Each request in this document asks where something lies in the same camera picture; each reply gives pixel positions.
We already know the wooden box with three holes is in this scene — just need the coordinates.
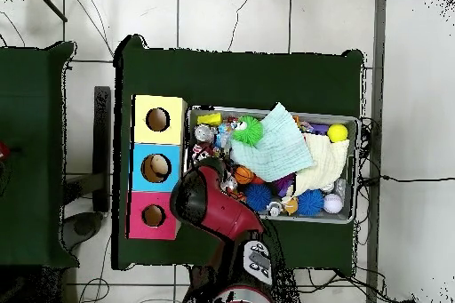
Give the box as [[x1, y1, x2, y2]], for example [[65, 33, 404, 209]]
[[125, 93, 188, 241]]

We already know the small orange basketball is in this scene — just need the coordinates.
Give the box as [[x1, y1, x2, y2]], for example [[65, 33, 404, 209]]
[[233, 164, 255, 186]]

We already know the mint green cloth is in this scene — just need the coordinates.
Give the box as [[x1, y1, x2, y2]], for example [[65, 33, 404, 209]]
[[229, 101, 316, 183]]

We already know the shallow mesh bin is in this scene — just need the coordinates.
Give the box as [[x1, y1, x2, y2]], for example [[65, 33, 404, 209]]
[[182, 104, 362, 225]]

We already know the black panel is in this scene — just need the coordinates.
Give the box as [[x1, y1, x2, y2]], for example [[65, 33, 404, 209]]
[[92, 85, 112, 213]]

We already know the white baseball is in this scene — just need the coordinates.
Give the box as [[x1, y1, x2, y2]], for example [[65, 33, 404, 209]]
[[322, 193, 345, 214]]

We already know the cream cloth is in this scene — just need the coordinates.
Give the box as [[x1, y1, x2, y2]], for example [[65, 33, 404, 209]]
[[292, 132, 351, 197]]

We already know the black cable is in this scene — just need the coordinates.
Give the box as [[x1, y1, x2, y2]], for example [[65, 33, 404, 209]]
[[358, 173, 455, 184]]

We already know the crushed clear plastic bottle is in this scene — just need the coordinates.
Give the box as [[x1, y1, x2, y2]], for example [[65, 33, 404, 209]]
[[214, 121, 235, 151]]

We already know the crushed can with silver end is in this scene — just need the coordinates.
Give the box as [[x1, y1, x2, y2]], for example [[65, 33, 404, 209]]
[[193, 124, 216, 144]]

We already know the blue spiky ball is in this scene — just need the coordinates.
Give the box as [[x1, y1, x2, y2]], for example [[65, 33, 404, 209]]
[[297, 188, 325, 218], [243, 183, 273, 212]]

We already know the green fuzzy ball with eyes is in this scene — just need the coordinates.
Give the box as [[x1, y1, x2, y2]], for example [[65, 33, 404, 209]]
[[230, 115, 265, 148]]

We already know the yellow ball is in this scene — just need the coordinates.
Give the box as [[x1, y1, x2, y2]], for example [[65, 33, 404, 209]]
[[326, 123, 349, 143]]

